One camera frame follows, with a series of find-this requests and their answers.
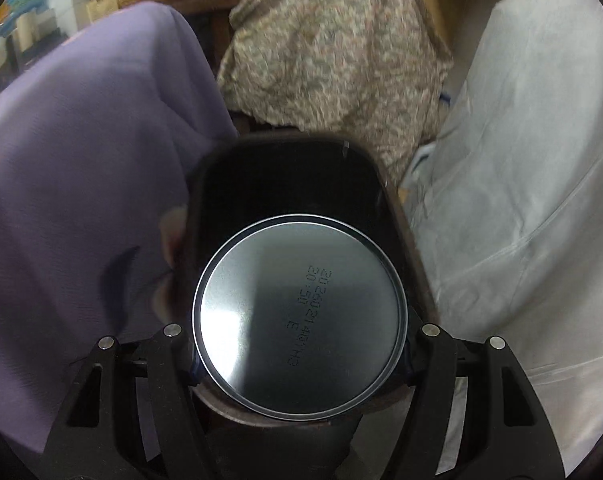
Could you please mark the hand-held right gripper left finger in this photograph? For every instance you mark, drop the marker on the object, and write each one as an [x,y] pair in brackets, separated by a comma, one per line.
[174,360]

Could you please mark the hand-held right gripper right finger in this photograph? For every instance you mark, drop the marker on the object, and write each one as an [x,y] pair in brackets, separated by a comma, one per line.
[429,360]

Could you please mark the silver-bottomed metal can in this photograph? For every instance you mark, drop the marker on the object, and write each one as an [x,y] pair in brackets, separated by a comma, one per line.
[291,320]

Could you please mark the dark brown trash bin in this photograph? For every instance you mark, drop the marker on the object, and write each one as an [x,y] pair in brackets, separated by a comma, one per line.
[281,185]

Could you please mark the purple floral cloth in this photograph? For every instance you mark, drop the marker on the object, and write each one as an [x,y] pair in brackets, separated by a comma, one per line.
[81,160]

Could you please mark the white cloth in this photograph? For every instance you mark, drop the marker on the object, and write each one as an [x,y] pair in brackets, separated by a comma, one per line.
[531,160]

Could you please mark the beige floral cloth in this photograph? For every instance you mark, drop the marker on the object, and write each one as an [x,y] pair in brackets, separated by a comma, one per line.
[331,60]

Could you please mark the cardboard box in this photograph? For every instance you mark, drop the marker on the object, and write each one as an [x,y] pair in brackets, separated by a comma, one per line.
[441,10]

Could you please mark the wooden chair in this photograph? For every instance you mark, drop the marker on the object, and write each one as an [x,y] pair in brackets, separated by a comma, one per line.
[201,2]

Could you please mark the brown paper bag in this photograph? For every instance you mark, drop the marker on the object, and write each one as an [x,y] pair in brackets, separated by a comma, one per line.
[101,7]

